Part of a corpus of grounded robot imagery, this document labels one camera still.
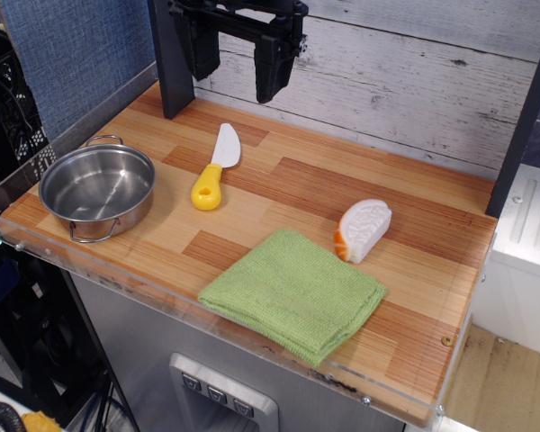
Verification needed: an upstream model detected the dark vertical post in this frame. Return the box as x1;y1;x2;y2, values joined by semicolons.
485;59;540;218
148;0;194;119

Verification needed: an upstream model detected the dark right vertical post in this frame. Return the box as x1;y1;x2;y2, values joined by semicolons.
485;59;540;218

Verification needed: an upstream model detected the dark left vertical post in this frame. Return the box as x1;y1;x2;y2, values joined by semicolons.
148;0;194;119

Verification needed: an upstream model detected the black plastic crate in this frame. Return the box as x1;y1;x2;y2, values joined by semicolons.
0;30;57;182

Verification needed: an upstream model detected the yellow handled toy knife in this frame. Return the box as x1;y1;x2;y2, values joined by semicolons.
191;123;241;211

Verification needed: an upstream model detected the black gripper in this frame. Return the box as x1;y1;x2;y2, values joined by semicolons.
168;1;308;104

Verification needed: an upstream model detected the white orange toy food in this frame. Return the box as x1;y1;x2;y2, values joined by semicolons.
334;199;392;264

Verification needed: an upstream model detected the green folded cloth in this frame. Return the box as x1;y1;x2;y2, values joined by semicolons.
198;229;387;366

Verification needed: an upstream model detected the clear acrylic table guard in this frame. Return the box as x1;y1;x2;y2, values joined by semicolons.
0;86;494;428

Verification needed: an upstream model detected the stainless steel pot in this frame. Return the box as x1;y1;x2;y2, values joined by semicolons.
39;135;157;244

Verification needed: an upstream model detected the yellow object at bottom left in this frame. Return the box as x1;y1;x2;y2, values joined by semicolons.
22;411;62;432

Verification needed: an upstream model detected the blue fabric partition panel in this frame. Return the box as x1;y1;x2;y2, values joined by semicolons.
0;1;157;140

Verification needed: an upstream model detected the white grooved appliance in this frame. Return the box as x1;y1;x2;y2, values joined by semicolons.
470;165;540;353

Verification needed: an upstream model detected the silver toy fridge cabinet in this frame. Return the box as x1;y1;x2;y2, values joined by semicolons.
67;272;409;432

